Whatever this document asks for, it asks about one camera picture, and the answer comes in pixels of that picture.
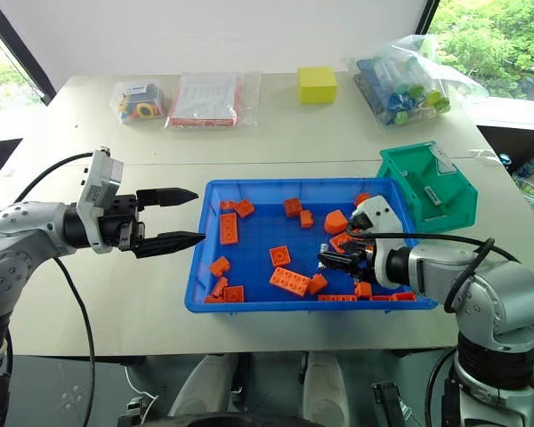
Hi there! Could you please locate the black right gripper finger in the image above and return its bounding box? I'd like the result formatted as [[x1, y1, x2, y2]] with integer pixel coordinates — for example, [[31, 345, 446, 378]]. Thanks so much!
[[319, 259, 362, 278], [317, 250, 360, 265]]

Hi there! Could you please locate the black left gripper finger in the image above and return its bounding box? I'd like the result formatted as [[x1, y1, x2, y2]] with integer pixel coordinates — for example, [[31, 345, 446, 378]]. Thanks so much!
[[135, 187, 200, 211], [130, 230, 207, 261]]

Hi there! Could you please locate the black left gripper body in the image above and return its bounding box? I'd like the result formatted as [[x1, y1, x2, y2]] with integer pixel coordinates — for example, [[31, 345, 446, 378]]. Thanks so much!
[[100, 193, 146, 253]]

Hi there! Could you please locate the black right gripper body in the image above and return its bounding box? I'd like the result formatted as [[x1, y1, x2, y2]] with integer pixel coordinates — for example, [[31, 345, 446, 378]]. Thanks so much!
[[344, 213, 380, 283]]

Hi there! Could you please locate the blue plastic bin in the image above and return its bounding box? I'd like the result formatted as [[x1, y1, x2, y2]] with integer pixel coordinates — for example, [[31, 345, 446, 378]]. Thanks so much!
[[183, 178, 439, 315]]

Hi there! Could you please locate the green plastic bin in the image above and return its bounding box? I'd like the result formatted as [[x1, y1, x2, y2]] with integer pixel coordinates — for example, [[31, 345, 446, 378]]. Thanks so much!
[[378, 141, 479, 233]]

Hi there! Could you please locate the orange eight-stud brick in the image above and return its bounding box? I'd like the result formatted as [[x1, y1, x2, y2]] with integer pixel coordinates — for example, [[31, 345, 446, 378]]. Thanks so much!
[[268, 266, 312, 296]]

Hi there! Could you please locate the orange four-stud brick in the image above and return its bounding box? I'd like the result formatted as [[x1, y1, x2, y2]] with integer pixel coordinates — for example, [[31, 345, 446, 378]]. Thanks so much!
[[222, 285, 247, 304], [269, 245, 293, 268]]

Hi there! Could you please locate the orange six-stud brick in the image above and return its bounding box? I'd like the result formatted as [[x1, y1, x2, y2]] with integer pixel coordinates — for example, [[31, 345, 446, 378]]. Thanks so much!
[[218, 212, 239, 246]]

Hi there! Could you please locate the orange square brick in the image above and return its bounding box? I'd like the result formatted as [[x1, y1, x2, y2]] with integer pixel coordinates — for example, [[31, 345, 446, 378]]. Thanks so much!
[[233, 198, 256, 219], [282, 197, 303, 219]]

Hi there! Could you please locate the clear box of colourful pieces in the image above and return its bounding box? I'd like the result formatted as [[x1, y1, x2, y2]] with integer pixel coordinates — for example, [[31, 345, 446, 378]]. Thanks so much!
[[111, 80, 167, 126]]

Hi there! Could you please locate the bagged red-edged booklet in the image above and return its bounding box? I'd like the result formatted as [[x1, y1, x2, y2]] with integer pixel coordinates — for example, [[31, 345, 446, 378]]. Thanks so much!
[[164, 70, 263, 131]]

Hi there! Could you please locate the white robot leg cover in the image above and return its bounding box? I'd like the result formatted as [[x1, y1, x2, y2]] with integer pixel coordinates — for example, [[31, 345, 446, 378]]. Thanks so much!
[[302, 350, 352, 427], [167, 352, 242, 420]]

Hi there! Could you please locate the yellow cube box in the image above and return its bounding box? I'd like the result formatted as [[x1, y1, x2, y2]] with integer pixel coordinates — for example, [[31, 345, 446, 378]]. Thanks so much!
[[296, 66, 339, 106]]

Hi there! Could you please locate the clear bag of tubes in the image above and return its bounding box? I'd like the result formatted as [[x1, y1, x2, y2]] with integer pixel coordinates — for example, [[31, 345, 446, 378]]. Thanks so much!
[[346, 34, 491, 131]]

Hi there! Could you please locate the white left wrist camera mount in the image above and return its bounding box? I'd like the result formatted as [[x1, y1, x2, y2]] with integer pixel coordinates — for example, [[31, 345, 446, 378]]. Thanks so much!
[[77, 149, 125, 255]]

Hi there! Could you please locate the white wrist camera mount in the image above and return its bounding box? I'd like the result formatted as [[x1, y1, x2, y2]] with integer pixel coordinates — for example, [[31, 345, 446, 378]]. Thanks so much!
[[77, 149, 125, 255], [352, 194, 405, 290]]

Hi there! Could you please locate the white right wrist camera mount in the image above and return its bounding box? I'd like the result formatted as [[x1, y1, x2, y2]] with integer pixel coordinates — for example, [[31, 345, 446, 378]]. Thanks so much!
[[352, 194, 405, 290]]

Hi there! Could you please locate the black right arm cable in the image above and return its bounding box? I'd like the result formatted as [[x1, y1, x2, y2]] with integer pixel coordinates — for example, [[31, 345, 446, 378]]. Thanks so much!
[[345, 221, 522, 313]]

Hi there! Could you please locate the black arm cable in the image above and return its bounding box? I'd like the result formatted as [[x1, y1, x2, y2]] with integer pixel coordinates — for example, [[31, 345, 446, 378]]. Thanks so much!
[[345, 221, 522, 313], [15, 151, 96, 427]]

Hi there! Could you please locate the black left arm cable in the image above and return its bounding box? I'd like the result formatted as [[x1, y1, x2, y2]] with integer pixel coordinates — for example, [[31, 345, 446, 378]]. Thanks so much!
[[15, 151, 96, 427]]

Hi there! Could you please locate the thin white cable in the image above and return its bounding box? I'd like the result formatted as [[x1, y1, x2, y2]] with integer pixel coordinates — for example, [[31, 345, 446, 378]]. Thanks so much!
[[123, 363, 160, 420]]

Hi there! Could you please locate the black window frame bar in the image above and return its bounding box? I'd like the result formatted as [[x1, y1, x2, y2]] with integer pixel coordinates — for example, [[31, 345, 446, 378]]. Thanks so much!
[[0, 0, 57, 106], [419, 0, 442, 46]]

